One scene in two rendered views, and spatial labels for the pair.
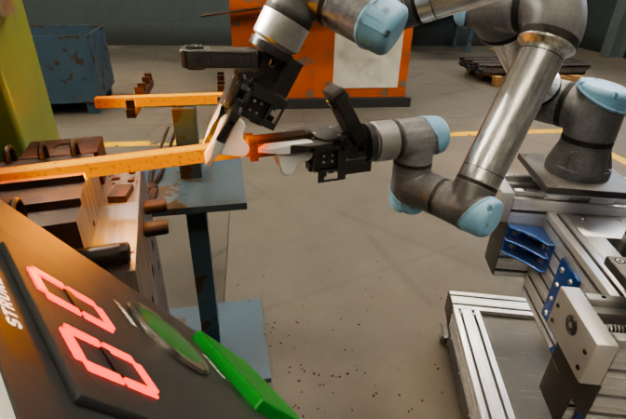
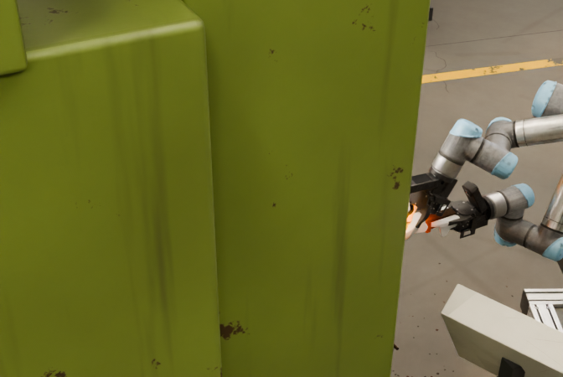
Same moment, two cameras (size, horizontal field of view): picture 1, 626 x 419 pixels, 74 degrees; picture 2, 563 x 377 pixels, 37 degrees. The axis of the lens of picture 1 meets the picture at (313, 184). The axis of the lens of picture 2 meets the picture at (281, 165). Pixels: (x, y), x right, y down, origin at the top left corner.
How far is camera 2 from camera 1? 181 cm
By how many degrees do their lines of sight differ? 8
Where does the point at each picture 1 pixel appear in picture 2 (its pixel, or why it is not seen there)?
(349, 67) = not seen: outside the picture
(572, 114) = not seen: outside the picture
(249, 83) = (433, 196)
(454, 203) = (539, 242)
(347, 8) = (488, 162)
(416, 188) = (515, 232)
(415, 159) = (513, 214)
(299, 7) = (462, 159)
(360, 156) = (482, 218)
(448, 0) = (535, 142)
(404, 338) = not seen: hidden behind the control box
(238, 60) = (428, 185)
